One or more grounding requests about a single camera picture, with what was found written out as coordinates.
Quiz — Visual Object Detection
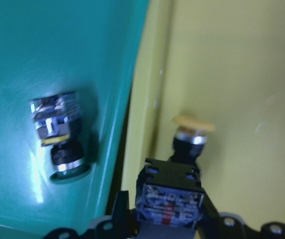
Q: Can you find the yellow push button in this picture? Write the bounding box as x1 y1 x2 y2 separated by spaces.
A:
170 115 216 165
135 157 206 230

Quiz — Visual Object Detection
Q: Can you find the green tray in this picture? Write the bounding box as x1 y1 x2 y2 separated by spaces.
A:
0 0 149 239

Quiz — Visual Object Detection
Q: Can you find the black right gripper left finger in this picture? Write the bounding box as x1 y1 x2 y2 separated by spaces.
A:
87 191 138 239

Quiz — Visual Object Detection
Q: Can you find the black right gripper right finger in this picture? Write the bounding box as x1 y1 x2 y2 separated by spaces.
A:
194 191 248 239

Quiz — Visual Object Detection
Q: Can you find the yellow tray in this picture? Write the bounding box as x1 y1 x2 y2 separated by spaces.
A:
121 0 285 229

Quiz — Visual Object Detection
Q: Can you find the green push button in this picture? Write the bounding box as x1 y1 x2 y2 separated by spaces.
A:
29 92 91 184

